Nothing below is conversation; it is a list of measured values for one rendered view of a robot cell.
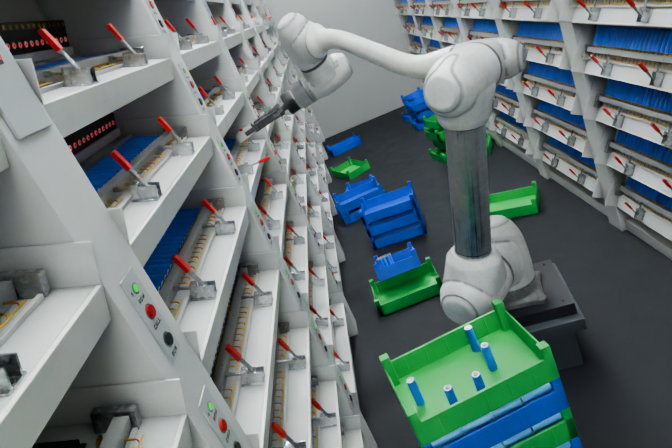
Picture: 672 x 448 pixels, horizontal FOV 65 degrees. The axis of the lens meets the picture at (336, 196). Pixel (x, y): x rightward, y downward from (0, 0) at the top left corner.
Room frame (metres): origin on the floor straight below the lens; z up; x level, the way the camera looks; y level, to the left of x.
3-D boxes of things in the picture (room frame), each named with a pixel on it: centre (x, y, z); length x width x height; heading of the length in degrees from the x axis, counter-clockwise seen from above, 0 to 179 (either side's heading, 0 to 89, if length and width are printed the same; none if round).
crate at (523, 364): (0.89, -0.10, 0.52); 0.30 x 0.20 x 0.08; 94
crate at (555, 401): (0.89, -0.10, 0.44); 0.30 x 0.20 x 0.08; 94
